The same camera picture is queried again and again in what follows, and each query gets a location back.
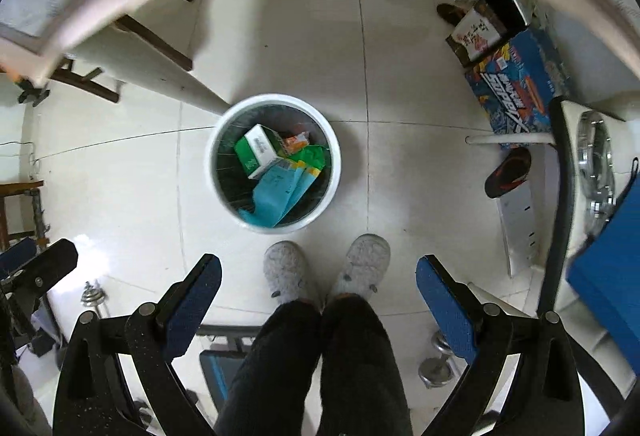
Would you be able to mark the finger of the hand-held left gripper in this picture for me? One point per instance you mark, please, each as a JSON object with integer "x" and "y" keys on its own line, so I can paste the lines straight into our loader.
{"x": 17, "y": 252}
{"x": 50, "y": 266}

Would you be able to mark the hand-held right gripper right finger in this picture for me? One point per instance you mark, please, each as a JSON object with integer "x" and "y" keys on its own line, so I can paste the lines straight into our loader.
{"x": 445, "y": 308}

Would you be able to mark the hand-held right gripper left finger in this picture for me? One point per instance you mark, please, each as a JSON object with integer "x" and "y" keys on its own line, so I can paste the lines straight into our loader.
{"x": 192, "y": 303}

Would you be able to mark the white round trash bin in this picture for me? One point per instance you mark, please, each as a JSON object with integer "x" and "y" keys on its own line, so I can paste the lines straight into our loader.
{"x": 320, "y": 150}

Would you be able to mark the person's left forearm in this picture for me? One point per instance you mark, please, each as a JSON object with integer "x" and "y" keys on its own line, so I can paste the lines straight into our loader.
{"x": 25, "y": 398}

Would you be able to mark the chrome dumbbell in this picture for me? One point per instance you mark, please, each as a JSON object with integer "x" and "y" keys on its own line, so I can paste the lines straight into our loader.
{"x": 436, "y": 361}
{"x": 92, "y": 297}

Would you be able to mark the brown wooden stool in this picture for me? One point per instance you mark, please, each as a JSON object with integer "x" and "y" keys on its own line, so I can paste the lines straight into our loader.
{"x": 20, "y": 196}

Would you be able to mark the blue padded bench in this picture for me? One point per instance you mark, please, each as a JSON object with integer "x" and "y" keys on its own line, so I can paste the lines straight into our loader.
{"x": 220, "y": 373}

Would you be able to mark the grey right slipper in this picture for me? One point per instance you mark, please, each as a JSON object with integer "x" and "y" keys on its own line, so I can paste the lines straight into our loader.
{"x": 362, "y": 261}

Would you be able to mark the grey slipper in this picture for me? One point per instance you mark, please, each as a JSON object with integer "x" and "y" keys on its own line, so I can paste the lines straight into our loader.
{"x": 362, "y": 261}
{"x": 287, "y": 268}

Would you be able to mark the grey left slipper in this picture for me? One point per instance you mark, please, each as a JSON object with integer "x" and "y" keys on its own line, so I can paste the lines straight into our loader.
{"x": 287, "y": 268}

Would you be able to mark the person's left leg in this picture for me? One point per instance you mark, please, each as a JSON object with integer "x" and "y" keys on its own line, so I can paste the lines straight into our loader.
{"x": 272, "y": 366}

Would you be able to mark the person's leg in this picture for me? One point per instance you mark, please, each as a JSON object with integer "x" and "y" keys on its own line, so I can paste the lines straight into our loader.
{"x": 357, "y": 361}
{"x": 272, "y": 366}

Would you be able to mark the person's right leg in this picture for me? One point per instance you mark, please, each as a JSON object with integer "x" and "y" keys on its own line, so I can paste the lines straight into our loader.
{"x": 357, "y": 361}

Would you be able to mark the white slotted board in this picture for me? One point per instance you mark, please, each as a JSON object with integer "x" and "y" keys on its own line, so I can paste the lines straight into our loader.
{"x": 520, "y": 231}

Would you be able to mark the green and blue plastic bag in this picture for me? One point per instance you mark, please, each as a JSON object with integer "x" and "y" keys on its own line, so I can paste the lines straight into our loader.
{"x": 280, "y": 188}

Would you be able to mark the black and red sandal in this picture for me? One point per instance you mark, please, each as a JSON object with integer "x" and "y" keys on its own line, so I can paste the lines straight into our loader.
{"x": 507, "y": 173}

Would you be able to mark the black bin liner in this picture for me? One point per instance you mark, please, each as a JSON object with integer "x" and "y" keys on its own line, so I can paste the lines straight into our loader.
{"x": 227, "y": 155}

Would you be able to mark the blue cloth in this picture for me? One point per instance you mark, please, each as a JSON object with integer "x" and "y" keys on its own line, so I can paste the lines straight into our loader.
{"x": 607, "y": 276}

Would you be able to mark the green and white carton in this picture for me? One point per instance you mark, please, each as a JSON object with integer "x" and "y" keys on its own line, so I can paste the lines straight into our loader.
{"x": 257, "y": 150}

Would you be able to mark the white pipe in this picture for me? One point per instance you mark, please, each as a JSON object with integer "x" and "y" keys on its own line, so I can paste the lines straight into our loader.
{"x": 505, "y": 140}

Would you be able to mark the orange snack packet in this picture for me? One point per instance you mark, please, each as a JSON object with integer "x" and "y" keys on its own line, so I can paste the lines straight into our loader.
{"x": 296, "y": 141}

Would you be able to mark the round silver clock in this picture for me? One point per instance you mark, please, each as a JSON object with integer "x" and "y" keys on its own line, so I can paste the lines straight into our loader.
{"x": 595, "y": 165}

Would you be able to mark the blue printed cardboard box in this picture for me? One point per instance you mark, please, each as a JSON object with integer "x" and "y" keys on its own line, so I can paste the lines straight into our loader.
{"x": 520, "y": 85}

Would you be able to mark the dark wooden chair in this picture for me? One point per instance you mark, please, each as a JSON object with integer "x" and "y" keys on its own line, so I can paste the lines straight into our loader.
{"x": 155, "y": 40}

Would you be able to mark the brown shoe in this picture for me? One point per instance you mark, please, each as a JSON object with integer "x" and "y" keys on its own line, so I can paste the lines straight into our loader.
{"x": 448, "y": 13}

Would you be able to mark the black open box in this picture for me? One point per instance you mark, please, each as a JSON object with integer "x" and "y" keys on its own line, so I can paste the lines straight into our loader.
{"x": 507, "y": 8}

